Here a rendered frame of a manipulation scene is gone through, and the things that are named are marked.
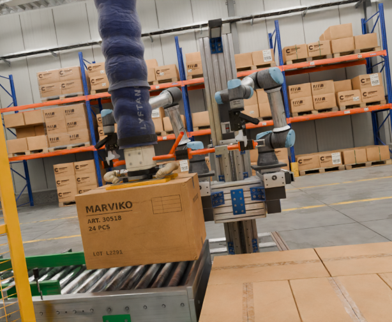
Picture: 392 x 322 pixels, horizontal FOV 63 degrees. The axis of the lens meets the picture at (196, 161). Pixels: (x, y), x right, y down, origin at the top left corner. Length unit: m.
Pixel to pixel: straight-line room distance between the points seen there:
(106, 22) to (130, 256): 1.22
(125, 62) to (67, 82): 8.10
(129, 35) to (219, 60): 0.87
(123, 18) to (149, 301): 1.42
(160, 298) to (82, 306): 0.40
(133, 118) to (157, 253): 0.72
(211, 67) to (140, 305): 1.68
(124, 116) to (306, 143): 9.12
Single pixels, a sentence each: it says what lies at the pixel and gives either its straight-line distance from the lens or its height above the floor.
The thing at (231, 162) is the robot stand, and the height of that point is 1.08.
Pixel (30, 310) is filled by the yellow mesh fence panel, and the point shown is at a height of 0.59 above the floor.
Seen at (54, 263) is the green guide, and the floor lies 0.58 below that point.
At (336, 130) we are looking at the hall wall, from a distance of 10.87.
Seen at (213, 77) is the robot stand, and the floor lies 1.72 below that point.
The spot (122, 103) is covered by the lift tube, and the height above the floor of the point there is 1.52.
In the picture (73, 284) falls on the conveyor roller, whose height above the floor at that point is 0.54.
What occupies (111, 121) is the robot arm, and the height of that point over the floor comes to 1.48.
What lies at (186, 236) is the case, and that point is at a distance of 1.65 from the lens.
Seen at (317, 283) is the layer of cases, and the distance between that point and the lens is 1.67.
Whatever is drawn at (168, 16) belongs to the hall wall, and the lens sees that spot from 11.00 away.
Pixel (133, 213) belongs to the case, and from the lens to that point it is 1.68.
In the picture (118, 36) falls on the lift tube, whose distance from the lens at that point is 1.85.
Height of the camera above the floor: 1.25
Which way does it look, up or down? 3 degrees down
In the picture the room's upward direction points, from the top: 8 degrees counter-clockwise
